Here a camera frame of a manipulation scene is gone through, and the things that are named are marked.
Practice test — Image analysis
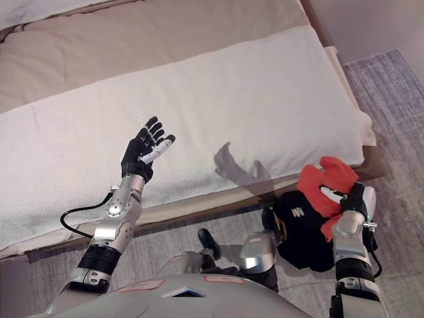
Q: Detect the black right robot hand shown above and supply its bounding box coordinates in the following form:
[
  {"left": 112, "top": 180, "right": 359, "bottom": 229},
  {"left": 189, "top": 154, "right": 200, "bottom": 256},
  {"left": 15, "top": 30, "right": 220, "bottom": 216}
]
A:
[{"left": 319, "top": 182, "right": 377, "bottom": 220}]

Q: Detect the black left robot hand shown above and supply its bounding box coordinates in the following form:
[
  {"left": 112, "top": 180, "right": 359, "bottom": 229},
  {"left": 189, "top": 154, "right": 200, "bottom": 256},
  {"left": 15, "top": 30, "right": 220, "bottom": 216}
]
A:
[{"left": 121, "top": 115, "right": 177, "bottom": 184}]

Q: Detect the red cloth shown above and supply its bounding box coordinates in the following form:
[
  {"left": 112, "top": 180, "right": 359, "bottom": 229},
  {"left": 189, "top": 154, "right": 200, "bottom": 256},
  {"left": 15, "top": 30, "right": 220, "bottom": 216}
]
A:
[{"left": 296, "top": 155, "right": 360, "bottom": 242}]

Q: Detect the bed with white blanket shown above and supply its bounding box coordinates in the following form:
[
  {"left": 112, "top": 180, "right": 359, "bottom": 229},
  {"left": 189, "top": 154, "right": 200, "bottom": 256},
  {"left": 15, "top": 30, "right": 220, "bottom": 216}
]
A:
[{"left": 25, "top": 0, "right": 388, "bottom": 262}]

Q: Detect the beige bed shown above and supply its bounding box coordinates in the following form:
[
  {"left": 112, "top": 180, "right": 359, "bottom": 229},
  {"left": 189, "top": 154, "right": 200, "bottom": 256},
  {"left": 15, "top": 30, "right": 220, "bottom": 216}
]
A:
[{"left": 0, "top": 0, "right": 378, "bottom": 259}]

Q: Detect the white bed sheet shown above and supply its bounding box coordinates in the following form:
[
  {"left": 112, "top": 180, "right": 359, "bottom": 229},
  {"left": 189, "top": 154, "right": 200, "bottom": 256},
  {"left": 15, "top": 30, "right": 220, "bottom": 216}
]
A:
[{"left": 0, "top": 0, "right": 110, "bottom": 30}]

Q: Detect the black garment on floor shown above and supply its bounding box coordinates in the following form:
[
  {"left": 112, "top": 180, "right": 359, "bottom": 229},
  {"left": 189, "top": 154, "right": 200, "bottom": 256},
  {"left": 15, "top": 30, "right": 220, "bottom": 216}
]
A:
[{"left": 261, "top": 190, "right": 378, "bottom": 274}]

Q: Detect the white towel blanket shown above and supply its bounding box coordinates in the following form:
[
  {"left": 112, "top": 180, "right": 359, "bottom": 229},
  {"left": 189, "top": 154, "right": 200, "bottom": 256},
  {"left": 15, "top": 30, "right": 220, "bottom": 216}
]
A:
[{"left": 0, "top": 25, "right": 372, "bottom": 256}]

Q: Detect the silver right robot leg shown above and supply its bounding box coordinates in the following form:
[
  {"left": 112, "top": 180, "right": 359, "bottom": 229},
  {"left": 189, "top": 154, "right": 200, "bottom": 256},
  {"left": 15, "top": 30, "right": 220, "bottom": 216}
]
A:
[{"left": 238, "top": 208, "right": 289, "bottom": 294}]

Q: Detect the silver robot leg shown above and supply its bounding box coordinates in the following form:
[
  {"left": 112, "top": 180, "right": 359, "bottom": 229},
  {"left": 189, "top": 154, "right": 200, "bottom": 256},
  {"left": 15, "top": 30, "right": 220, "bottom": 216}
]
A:
[
  {"left": 170, "top": 228, "right": 223, "bottom": 276},
  {"left": 238, "top": 208, "right": 289, "bottom": 294}
]

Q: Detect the silver left robot leg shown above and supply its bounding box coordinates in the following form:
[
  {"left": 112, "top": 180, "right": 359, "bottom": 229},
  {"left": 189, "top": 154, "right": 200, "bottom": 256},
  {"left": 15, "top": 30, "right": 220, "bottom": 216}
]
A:
[{"left": 170, "top": 228, "right": 223, "bottom": 276}]

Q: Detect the silver robot torso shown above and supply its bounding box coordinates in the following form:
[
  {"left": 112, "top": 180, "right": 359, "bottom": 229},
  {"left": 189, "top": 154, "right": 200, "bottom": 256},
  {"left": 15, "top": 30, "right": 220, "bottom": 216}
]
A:
[{"left": 44, "top": 274, "right": 312, "bottom": 318}]

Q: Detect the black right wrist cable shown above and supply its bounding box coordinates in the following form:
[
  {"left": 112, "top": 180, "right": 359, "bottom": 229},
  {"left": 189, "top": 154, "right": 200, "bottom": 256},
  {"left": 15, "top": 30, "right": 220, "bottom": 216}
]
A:
[{"left": 362, "top": 225, "right": 384, "bottom": 279}]

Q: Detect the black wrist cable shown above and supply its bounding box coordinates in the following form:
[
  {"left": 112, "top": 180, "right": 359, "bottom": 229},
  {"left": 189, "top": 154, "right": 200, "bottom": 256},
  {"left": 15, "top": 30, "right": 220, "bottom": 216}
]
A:
[
  {"left": 60, "top": 191, "right": 115, "bottom": 238},
  {"left": 362, "top": 225, "right": 384, "bottom": 279}
]

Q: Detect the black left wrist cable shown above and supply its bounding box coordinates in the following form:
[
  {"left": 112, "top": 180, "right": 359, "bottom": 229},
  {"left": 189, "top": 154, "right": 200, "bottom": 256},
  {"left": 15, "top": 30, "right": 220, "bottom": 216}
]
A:
[{"left": 60, "top": 191, "right": 115, "bottom": 238}]

